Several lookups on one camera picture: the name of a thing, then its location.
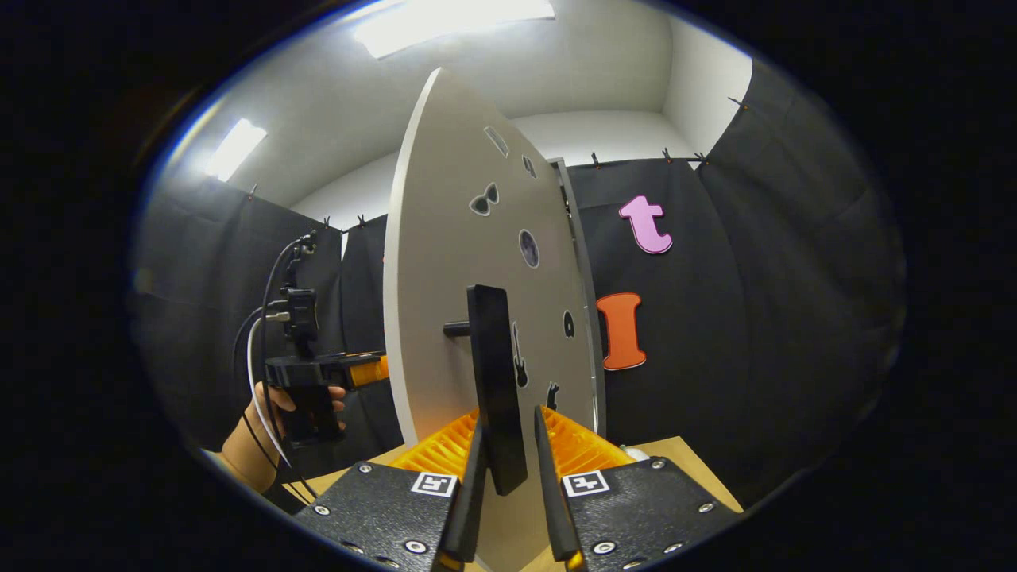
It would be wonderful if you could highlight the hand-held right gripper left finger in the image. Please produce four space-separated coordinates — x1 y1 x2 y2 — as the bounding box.
294 409 489 572

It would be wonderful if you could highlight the beige cabinet door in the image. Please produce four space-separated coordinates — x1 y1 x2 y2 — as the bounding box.
383 68 598 572

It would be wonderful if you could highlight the dark grey cabinet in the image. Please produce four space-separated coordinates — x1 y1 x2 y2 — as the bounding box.
548 157 609 438

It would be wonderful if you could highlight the black backdrop cloth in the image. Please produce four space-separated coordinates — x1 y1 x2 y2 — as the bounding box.
131 60 907 509

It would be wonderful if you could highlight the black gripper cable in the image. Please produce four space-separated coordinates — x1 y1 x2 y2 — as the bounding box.
232 230 319 503

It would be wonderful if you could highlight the small ceiling light panel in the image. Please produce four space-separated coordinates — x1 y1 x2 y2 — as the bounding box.
205 118 269 182

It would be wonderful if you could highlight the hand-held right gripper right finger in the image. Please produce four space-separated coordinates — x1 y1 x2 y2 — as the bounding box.
534 405 744 572

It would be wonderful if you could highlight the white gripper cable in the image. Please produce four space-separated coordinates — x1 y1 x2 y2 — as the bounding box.
246 316 295 470

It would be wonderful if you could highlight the black door handle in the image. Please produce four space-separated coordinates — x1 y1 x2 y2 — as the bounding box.
443 284 529 497

